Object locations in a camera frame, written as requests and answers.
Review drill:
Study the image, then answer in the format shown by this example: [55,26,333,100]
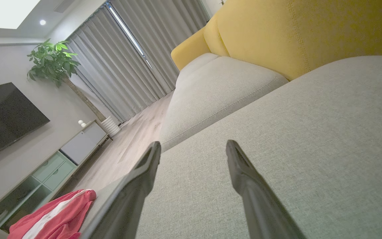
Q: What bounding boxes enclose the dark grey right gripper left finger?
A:
[80,141,161,239]

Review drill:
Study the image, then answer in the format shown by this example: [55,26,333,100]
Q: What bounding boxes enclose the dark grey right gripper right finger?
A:
[226,140,306,239]

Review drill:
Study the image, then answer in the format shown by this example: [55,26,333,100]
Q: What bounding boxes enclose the red Bulls basketball jersey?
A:
[8,189,97,239]

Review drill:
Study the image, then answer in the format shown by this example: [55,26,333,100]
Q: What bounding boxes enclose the wood and grey TV cabinet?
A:
[0,119,113,233]

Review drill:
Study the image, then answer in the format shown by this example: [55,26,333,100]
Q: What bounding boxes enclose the white ribbed plant pot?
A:
[101,116,122,137]

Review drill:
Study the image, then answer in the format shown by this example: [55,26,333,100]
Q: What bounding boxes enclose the large grey sofa chaise seat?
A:
[80,56,382,239]

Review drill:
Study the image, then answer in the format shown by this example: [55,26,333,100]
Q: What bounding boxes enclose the grey sofa seat cushion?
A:
[159,56,288,152]
[178,52,220,80]

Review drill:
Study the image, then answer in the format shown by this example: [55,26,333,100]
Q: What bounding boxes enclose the grey pleated curtains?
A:
[66,0,211,123]

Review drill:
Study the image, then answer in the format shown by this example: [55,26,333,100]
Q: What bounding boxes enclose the green potted tree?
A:
[27,39,107,121]

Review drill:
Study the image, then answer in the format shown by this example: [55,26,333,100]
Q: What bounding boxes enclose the yellow sofa armrest cushion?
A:
[171,27,211,71]

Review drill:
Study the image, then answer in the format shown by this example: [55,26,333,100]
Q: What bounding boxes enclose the small yellow sofa back cushion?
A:
[204,15,230,57]

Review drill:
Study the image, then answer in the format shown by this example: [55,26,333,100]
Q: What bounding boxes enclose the large yellow sofa back cushion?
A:
[217,0,382,81]

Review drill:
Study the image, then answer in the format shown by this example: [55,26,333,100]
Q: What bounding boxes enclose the bright ceiling light panel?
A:
[0,0,41,30]

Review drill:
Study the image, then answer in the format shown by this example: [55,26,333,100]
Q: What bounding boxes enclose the black wall television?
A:
[0,82,50,165]

